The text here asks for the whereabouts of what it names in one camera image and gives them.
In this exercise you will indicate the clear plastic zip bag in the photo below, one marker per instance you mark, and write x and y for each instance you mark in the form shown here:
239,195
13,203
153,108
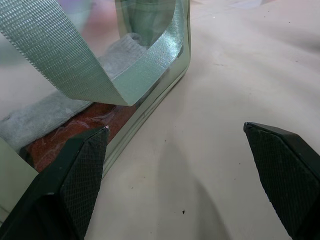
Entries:
75,62

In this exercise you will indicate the white tablecloth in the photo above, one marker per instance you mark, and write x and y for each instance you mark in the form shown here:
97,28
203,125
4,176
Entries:
212,125

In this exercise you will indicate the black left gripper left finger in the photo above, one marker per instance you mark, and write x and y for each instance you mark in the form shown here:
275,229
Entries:
67,185

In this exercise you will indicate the reddish-brown patterned item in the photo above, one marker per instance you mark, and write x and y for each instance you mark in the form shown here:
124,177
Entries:
80,132

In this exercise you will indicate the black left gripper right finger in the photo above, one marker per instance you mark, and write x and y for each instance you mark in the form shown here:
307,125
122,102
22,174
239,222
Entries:
287,170

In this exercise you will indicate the grey towel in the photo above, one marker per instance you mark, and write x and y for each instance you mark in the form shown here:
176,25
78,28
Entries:
45,117

